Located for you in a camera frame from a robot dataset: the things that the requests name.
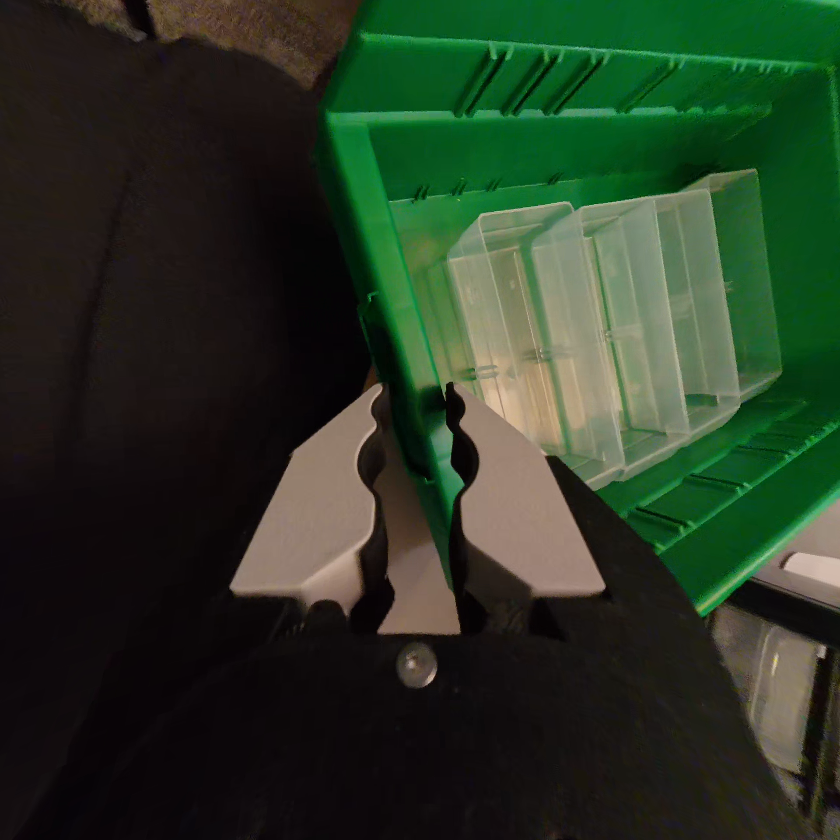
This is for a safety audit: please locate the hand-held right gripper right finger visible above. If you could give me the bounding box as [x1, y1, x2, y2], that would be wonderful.
[445, 382, 606, 636]

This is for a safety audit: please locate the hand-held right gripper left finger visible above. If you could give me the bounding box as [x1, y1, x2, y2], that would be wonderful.
[230, 384, 396, 635]

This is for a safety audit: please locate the clear plastic drawer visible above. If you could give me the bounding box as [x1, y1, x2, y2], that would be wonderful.
[715, 610, 828, 770]
[448, 202, 626, 492]
[679, 169, 785, 404]
[390, 197, 480, 395]
[532, 190, 739, 480]

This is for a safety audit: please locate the green plastic cabinet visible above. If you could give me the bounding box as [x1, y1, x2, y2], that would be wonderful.
[314, 0, 840, 618]

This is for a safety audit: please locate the dark cloth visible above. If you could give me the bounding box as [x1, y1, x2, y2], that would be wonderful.
[0, 0, 395, 840]

